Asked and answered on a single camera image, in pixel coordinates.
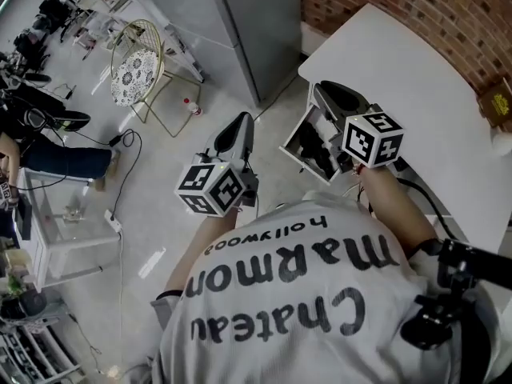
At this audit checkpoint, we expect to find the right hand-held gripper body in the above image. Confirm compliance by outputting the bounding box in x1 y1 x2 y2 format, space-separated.
310 79 405 172

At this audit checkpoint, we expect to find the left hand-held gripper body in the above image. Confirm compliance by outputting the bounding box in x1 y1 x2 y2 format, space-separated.
174 111 260 218

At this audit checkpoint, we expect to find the white drawer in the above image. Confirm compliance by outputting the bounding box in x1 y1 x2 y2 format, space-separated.
278 105 346 184

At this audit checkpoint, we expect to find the another person's forearm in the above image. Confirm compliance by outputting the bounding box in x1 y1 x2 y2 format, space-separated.
0 131 22 194

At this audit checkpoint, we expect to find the person's right forearm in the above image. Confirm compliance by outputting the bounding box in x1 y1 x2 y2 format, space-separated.
358 165 439 258

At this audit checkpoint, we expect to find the plastic bottle with red cap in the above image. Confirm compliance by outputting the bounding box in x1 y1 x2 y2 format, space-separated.
182 97 205 117

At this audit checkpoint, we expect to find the white power strip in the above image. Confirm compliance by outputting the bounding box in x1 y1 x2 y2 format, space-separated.
102 209 123 234

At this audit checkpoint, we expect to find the brown cardboard box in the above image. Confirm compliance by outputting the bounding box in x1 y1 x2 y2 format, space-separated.
477 77 512 130

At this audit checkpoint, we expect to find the patterned round seat cushion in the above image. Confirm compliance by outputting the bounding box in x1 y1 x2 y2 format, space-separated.
110 48 156 108

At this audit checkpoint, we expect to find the white shelf unit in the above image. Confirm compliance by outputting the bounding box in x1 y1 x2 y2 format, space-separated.
50 0 206 84

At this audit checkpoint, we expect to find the glass-top white side table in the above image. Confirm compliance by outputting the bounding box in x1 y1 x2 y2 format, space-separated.
14 167 122 288

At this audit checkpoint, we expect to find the grey metal cabinet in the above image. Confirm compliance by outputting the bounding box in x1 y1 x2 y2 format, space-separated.
135 0 304 108

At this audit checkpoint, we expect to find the white printed t-shirt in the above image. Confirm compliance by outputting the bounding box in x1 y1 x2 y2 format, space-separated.
150 192 512 384

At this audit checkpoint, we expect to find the black equipment pile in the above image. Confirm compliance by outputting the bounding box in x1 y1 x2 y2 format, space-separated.
0 78 92 135

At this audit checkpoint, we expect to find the potted green plant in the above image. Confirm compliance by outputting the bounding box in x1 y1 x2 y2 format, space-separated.
0 273 48 320

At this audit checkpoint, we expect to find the black bags pile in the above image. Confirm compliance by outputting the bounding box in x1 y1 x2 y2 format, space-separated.
14 0 83 72

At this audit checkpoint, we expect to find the white low rack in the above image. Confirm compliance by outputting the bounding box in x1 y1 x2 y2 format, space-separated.
0 302 86 384

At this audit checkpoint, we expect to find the black thick cable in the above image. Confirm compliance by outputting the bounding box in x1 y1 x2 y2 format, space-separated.
398 177 459 242

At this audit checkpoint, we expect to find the black thin floor cable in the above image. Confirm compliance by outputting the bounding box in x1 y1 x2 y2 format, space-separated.
108 128 143 220

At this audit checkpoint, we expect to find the gold wire chair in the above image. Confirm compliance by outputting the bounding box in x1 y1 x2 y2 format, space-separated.
109 18 202 139

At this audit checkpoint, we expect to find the black head camera rig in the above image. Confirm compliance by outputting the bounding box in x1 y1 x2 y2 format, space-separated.
399 236 512 351

